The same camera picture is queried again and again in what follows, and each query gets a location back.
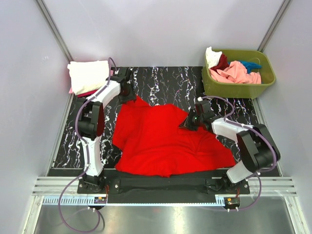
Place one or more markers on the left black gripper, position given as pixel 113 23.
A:
pixel 131 97

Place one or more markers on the olive green plastic bin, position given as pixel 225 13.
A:
pixel 228 90

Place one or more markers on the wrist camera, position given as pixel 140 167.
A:
pixel 123 73
pixel 202 106

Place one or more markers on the aluminium frame rail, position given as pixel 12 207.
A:
pixel 270 186

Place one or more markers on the blue t shirt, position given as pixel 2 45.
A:
pixel 250 66

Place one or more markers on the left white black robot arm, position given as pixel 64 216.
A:
pixel 89 123

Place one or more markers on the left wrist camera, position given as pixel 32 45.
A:
pixel 123 73

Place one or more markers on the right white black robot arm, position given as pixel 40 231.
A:
pixel 258 151

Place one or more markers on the white cloth in bin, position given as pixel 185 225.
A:
pixel 212 57

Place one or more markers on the dark red t shirt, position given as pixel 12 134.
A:
pixel 222 64

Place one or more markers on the folded white t shirt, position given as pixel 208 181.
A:
pixel 88 76

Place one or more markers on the light pink t shirt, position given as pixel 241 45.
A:
pixel 236 73

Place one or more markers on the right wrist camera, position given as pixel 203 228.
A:
pixel 202 106

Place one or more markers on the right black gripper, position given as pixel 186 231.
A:
pixel 186 123

